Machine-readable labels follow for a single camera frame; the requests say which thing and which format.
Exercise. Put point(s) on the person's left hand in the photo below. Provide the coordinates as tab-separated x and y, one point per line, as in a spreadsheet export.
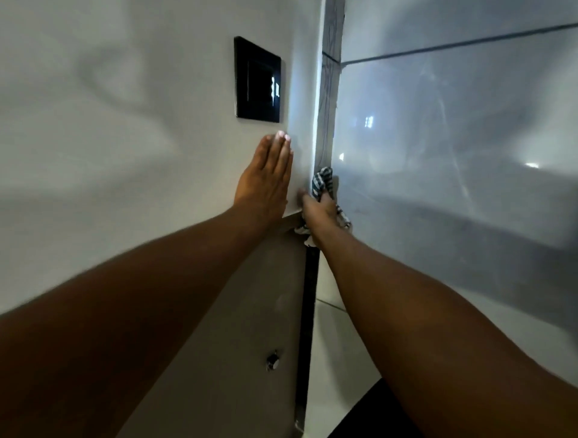
263	187

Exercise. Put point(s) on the person's right thumb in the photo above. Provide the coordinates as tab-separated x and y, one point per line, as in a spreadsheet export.
304	197

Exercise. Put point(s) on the small metal door knob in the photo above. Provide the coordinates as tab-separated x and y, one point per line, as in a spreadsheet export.
272	361

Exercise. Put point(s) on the person's right forearm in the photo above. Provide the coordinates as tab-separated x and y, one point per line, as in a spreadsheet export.
429	334

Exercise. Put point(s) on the person's left forearm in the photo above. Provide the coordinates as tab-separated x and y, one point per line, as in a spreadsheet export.
135	316

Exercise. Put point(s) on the striped cleaning cloth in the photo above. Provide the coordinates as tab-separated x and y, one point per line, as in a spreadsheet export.
322	180

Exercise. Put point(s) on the person's left fingers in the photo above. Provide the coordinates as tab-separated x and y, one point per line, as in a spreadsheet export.
273	153

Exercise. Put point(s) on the beige cabinet door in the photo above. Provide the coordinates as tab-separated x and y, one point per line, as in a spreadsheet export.
235	352

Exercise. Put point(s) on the black clothing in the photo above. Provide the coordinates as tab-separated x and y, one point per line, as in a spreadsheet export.
375	413

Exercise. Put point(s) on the person's right hand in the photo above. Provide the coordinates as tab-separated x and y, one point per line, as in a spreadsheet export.
321	216

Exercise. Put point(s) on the black wall switch panel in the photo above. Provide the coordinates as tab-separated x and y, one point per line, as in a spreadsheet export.
257	80

